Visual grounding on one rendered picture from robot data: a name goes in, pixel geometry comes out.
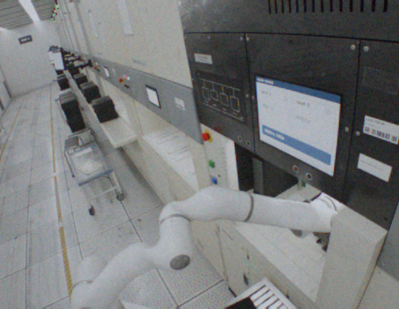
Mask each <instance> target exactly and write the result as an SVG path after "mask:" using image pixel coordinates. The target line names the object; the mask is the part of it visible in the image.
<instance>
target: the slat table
mask: <svg viewBox="0 0 399 309"><path fill-rule="evenodd" d="M260 295H261V297H260V298H259V299H258V300H257V301H256V302H254V304H255V306H257V305H259V304H260V303H261V305H260V306H259V307H258V308H257V309H275V308H278V306H279V305H282V307H280V308H279V309H298V308H297V307H296V306H295V305H294V304H293V303H292V302H291V301H290V300H289V299H288V298H287V297H286V296H285V295H283V293H282V292H281V291H280V290H279V289H278V288H277V287H275V286H274V284H273V283H272V282H271V281H270V280H269V279H268V278H267V277H265V278H263V279H262V280H260V281H259V282H258V283H256V284H255V285H252V286H251V287H250V288H249V289H248V290H245V291H244V292H243V293H242V294H239V295H238V296H237V297H236V298H234V299H232V300H231V301H229V302H228V303H226V304H225V305H223V306H222V307H221V308H218V309H222V308H224V307H227V306H229V305H231V304H233V303H235V302H237V301H239V300H242V299H243V298H245V297H250V298H251V299H252V300H255V299H256V298H257V297H259V296H260ZM271 295H272V296H273V297H272V298H271V299H269V297H270V296H271ZM276 300H277V302H276V303H275V304H273V305H272V306H271V307H269V305H270V304H271V303H272V302H273V301H276Z"/></svg>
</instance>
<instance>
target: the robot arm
mask: <svg viewBox="0 0 399 309"><path fill-rule="evenodd" d="M343 208H346V206H345V205H343V204H341V203H340V202H338V201H337V200H334V199H332V198H331V197H330V196H327V195H326V194H324V193H322V195H321V196H320V197H319V198H317V200H313V201H312V202H311V203H302V202H298V201H293V200H280V199H276V198H273V197H267V196H261V195H258V194H254V193H250V192H240V191H238V190H233V189H230V188H226V187H218V186H210V187H206V188H204V189H202V190H200V191H199V192H197V193H196V194H194V195H193V196H191V197H190V198H188V199H186V200H183V201H174V202H170V203H169V204H167V205H165V206H164V209H163V210H162V212H161V214H160V216H159V233H160V239H159V241H158V243H157V244H156V245H155V246H151V245H148V244H147V243H145V242H138V243H133V244H132V245H130V246H129V247H128V246H127V247H126V248H125V249H124V250H122V251H121V252H120V253H118V254H117V255H116V256H115V257H113V259H112V260H110V262H109V263H107V262H106V260H105V259H104V258H102V257H100V256H97V255H92V256H87V257H86V258H84V259H83V260H82V261H81V262H80V264H79V266H78V270H77V271H76V276H75V277H76V278H75V281H74V285H73V289H72V296H71V302H70V304H71V306H72V309H125V306H124V304H123V303H122V301H121V300H120V299H119V298H118V295H119V294H120V292H121V291H122V289H124V288H125V286H126V285H127V284H129V282H132V281H133V279H135V278H137V277H138V276H140V275H142V274H144V273H145V272H147V271H148V270H149V271H150V270H153V269H162V270H167V271H170V272H176V271H181V270H184V269H185V268H186V267H188V266H189V265H190V264H191V263H192V261H193V259H194V258H195V246H194V236H193V232H192V227H191V223H192V221H193V220H194V219H195V220H199V221H205V222H208V221H214V220H218V219H225V220H233V221H238V222H246V223H251V224H255V225H269V226H274V227H282V228H286V229H290V231H291V232H292V233H293V234H294V235H295V236H296V237H298V238H301V239H303V238H305V237H307V235H309V234H310V233H313V232H320V233H330V232H331V227H332V224H333V219H334V216H335V214H337V213H338V212H339V211H341V210H342V209H343Z"/></svg>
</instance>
